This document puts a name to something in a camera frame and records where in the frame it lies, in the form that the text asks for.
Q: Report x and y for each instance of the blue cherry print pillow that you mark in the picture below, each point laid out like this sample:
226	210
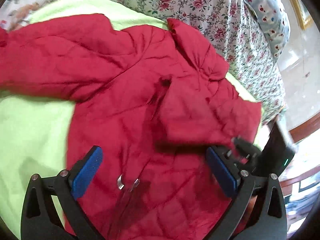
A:
274	22

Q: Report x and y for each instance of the small rose floral quilt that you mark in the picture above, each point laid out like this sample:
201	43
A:
231	27

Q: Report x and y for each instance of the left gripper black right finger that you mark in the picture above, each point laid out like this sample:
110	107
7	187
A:
268	217

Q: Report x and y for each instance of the light green bed sheet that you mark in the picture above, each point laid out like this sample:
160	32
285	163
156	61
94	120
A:
30	134

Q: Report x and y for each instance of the brown wooden bed frame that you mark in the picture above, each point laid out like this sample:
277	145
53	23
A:
298	134

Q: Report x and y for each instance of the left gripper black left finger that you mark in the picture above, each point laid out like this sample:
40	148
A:
39	219

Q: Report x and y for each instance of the red quilted puffer jacket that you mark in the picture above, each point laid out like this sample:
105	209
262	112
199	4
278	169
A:
125	99

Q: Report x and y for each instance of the large floral pastel pillow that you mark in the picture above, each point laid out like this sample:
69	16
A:
22	7

